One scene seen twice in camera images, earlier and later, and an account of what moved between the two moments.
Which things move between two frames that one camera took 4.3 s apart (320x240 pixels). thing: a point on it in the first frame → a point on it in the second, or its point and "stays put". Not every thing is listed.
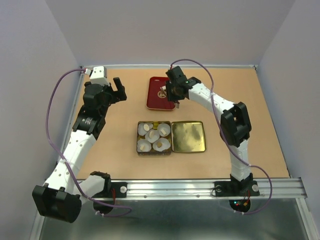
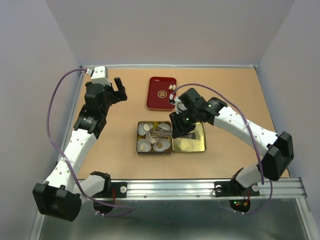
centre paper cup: (152, 135) stays put
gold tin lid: (188, 136) stays put
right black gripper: (171, 96) → (178, 129)
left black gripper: (117, 96) stays put
